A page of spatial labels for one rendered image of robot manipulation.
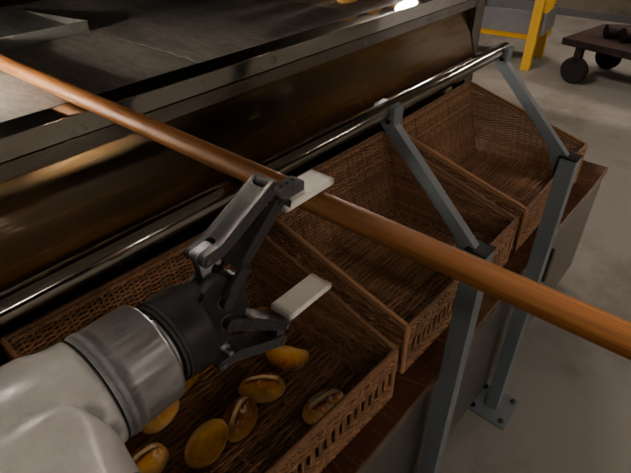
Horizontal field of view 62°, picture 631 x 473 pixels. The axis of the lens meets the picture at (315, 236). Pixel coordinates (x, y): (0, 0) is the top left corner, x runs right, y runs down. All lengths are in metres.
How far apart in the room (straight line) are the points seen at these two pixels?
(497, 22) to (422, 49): 3.53
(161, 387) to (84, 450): 0.07
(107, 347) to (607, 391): 1.95
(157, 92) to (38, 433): 0.78
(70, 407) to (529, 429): 1.72
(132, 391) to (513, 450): 1.60
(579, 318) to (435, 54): 1.46
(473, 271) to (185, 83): 0.74
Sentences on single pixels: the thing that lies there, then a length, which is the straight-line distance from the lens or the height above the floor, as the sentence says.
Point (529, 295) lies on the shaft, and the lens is 0.52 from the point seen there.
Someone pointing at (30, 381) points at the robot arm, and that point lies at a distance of 0.39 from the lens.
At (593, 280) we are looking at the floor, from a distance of 2.66.
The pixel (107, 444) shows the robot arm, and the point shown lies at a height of 1.21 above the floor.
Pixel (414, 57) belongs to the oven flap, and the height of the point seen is 1.02.
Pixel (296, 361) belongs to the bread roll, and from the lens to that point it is 1.18.
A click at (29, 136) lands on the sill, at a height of 1.17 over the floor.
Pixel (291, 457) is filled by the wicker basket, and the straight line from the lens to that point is 0.94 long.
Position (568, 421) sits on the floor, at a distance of 2.04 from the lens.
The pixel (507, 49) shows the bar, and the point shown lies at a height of 1.17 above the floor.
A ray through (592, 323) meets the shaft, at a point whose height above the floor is 1.20.
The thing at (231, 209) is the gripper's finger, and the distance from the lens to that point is 0.45.
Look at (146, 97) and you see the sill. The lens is 1.05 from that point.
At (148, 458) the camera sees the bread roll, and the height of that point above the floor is 0.64.
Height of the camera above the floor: 1.52
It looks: 36 degrees down
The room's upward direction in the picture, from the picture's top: straight up
